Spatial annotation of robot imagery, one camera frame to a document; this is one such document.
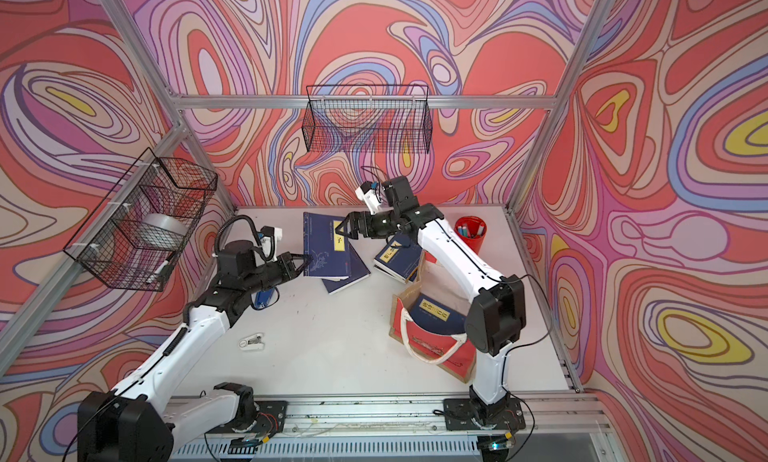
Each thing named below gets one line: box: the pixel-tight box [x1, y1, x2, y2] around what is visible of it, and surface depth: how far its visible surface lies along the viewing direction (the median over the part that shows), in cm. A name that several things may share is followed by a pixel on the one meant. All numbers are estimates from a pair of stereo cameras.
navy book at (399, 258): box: [374, 233, 423, 284], surface depth 99 cm
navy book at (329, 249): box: [303, 212, 351, 281], surface depth 83 cm
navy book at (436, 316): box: [409, 293, 467, 335], surface depth 90 cm
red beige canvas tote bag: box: [389, 249, 477, 383], surface depth 77 cm
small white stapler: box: [239, 332, 264, 350], surface depth 86 cm
